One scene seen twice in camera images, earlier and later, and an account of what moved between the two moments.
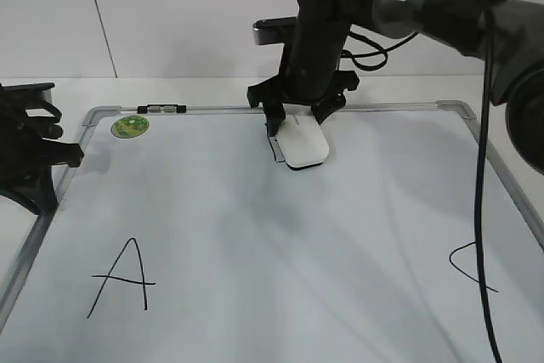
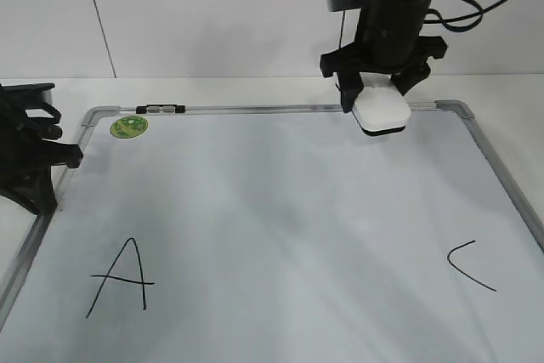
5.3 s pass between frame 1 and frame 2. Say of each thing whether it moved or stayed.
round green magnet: stayed
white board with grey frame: stayed
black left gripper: stayed
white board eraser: moved
